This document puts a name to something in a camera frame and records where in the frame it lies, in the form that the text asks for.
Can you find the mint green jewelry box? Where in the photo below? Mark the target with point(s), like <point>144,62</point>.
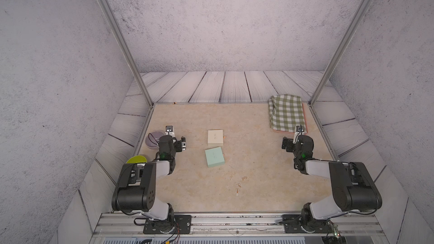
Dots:
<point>214,157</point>

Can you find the aluminium frame post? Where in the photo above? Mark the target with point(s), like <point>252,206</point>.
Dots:
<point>110,17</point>
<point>359,14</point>

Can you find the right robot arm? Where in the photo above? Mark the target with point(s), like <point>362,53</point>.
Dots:
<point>353,189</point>

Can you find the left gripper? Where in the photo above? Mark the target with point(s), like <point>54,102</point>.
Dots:
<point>178,147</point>

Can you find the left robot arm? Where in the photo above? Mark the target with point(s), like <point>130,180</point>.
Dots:
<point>135,190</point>

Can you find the left aluminium frame post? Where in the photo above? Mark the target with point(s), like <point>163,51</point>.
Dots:
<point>110,17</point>

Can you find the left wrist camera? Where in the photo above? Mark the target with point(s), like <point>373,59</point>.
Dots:
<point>169,130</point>

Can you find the lime green bowl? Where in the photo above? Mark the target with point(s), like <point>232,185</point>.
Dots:
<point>137,159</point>

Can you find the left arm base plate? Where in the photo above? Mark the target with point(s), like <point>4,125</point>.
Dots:
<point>166,224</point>

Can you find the right aluminium frame post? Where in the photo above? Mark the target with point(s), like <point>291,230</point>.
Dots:
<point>359,14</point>

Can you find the purple bowl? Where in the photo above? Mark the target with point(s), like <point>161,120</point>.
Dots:
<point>152,139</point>

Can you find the pink board under cloth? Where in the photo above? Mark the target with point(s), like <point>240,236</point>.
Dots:
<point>285,118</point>

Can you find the cream jewelry box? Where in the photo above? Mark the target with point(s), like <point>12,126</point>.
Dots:
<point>215,137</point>

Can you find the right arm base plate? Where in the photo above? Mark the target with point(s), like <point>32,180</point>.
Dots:
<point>294,224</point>

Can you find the green checkered cloth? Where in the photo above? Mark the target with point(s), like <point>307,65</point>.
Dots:
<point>284,99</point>

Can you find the front aluminium rail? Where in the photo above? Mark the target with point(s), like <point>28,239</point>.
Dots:
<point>239,228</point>

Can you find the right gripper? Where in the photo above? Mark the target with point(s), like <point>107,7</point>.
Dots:
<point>290,142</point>

